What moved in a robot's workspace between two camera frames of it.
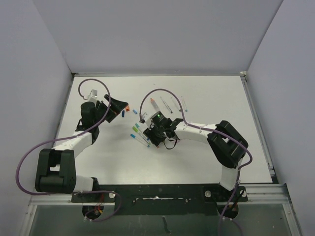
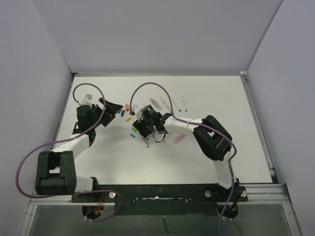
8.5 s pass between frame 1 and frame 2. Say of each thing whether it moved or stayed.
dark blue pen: stayed
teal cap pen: moved
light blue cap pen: stayed
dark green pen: stayed
